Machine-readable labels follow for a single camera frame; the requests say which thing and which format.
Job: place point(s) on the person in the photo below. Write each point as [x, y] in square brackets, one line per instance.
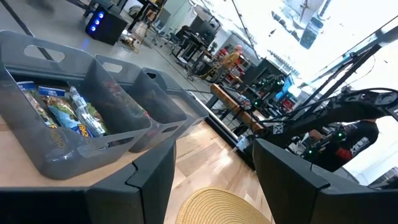
[230, 60]
[357, 140]

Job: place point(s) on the black computer tower blue lights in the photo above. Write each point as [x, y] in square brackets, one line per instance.
[109, 28]

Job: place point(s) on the round woven straw placemat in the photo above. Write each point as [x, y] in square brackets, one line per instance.
[217, 208]

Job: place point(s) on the granola bar blue wrapper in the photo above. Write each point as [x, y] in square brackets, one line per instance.
[34, 102]
[62, 112]
[82, 109]

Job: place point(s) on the wooden bench table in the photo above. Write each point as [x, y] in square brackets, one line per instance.
[230, 102]

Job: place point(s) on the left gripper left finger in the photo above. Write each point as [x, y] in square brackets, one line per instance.
[140, 193]

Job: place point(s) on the black office chair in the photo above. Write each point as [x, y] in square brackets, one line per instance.
[183, 34]

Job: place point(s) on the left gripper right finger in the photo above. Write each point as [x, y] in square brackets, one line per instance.
[289, 193]

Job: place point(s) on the grey plastic bin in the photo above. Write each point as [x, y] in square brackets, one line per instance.
[62, 155]
[155, 112]
[186, 109]

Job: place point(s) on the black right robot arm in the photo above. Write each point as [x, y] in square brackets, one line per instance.
[342, 109]

